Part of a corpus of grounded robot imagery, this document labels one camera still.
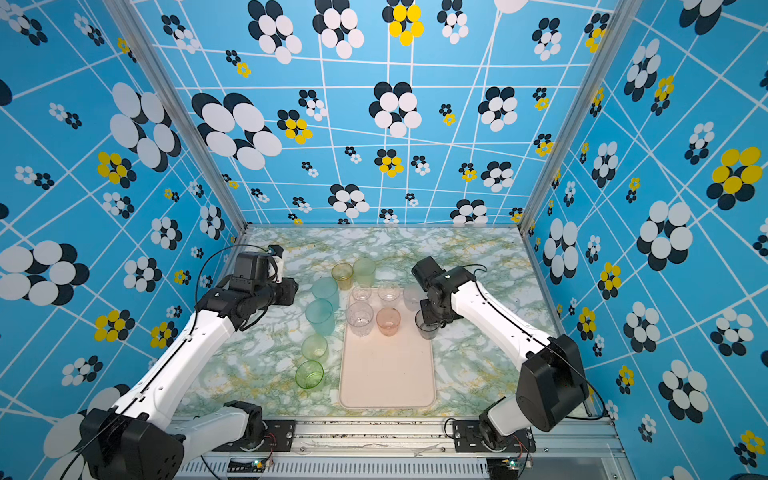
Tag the amber yellow plastic cup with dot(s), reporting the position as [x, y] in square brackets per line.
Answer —
[343, 274]

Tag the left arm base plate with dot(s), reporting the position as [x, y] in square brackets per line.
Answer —
[278, 438]

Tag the right aluminium corner post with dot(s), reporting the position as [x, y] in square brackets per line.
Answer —
[620, 23]

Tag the left aluminium corner post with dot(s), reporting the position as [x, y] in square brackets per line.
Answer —
[128, 22]

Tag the pink textured plastic cup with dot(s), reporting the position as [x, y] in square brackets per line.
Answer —
[388, 320]

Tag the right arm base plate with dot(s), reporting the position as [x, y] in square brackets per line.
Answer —
[469, 436]

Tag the large clear plastic cup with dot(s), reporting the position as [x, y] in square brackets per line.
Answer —
[360, 318]

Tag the clear textured plastic cup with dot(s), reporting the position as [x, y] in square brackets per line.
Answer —
[412, 296]

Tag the aluminium corner post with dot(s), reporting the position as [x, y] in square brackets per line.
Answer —
[620, 23]
[128, 22]

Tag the pale pink plastic tray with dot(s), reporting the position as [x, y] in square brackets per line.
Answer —
[387, 373]

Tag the pale green plastic cup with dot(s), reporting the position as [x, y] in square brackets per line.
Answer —
[315, 348]

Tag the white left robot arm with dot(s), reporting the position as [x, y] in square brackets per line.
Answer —
[135, 438]

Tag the light green textured cup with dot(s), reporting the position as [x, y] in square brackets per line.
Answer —
[365, 272]

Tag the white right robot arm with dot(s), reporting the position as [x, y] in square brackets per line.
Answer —
[552, 382]

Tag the small clear faceted glass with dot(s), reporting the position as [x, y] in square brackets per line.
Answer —
[389, 293]

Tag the aluminium front rail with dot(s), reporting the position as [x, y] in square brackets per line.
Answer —
[418, 448]

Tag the teal textured cup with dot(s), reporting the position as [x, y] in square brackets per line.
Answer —
[320, 315]
[326, 288]

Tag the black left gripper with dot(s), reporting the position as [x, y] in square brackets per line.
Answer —
[288, 291]

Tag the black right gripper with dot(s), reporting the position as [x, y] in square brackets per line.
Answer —
[429, 319]

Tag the bright green plastic cup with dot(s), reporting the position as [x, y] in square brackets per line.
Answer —
[309, 374]

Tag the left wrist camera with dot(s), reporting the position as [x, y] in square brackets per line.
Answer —
[276, 263]

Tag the dark grey plastic cup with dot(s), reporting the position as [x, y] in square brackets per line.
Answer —
[427, 331]

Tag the teal textured cup near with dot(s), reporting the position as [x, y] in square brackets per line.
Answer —
[320, 315]

